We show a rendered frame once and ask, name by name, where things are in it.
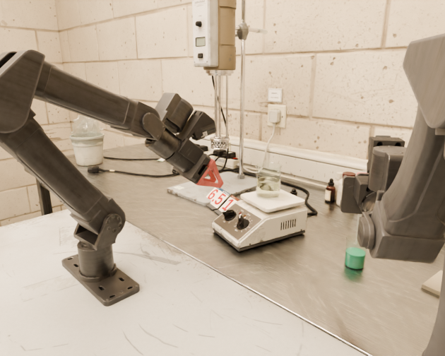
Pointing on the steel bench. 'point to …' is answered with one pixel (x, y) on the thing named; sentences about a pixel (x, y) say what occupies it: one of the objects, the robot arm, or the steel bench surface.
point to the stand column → (242, 95)
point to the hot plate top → (286, 200)
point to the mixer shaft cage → (220, 118)
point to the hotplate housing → (267, 226)
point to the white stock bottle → (342, 186)
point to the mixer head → (214, 36)
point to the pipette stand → (433, 285)
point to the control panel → (237, 222)
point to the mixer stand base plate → (191, 189)
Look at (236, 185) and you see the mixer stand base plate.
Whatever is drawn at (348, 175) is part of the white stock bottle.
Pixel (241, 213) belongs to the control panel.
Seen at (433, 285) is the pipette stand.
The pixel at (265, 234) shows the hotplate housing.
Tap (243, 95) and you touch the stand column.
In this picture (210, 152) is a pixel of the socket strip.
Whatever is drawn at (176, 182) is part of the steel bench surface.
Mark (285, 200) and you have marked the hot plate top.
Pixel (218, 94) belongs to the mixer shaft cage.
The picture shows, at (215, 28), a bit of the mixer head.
